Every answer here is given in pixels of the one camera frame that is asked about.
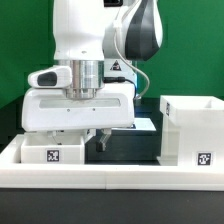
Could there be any grey cable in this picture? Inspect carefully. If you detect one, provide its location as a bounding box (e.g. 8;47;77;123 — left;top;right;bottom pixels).
113;19;151;101

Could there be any white drawer cabinet frame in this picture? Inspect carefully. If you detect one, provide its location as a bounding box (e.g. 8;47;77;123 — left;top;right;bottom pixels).
157;95;224;167

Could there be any white drawer box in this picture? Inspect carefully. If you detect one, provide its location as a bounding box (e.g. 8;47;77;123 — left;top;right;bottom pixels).
82;129;96;143
21;132;85;164

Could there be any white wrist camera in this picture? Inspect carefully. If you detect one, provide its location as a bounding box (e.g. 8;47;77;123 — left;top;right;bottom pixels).
28;66;72;88

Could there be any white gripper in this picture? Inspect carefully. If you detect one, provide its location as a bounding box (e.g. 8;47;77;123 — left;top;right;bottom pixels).
22;84;134;152

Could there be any paper sheet with markers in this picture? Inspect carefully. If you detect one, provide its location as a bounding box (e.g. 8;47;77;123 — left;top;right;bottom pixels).
116;118;156;131

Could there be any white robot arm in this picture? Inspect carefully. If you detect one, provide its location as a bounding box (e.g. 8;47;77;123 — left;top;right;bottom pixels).
22;0;163;149

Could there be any white workspace border frame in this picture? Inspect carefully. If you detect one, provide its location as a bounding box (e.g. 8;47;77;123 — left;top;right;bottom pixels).
0;134;224;191

